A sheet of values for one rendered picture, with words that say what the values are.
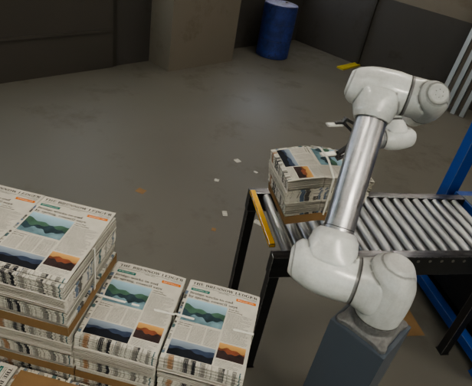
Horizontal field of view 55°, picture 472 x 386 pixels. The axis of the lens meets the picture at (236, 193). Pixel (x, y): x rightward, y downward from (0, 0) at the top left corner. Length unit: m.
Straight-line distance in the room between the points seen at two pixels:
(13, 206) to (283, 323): 1.73
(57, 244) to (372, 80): 1.14
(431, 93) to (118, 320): 1.25
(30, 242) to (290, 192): 1.01
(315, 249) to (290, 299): 1.60
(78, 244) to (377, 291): 0.96
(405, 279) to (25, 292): 1.14
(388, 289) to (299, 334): 1.47
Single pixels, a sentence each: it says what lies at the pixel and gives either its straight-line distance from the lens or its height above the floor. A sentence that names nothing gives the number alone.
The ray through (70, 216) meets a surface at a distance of 1.70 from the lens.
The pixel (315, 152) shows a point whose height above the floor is 1.17.
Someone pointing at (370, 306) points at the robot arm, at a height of 1.14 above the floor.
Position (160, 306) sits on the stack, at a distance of 1.70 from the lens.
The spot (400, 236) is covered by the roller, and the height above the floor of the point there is 0.79.
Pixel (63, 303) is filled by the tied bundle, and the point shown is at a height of 0.99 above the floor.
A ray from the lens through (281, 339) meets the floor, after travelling 2.77.
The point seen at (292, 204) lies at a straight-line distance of 1.94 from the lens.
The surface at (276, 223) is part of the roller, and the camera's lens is 2.22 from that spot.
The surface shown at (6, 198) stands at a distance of 1.81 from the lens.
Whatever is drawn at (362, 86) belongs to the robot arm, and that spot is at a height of 1.66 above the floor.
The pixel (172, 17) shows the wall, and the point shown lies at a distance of 6.00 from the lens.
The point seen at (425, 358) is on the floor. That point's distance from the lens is 3.07.
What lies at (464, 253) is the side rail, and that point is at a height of 0.80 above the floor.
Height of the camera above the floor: 2.11
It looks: 34 degrees down
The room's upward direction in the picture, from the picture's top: 11 degrees clockwise
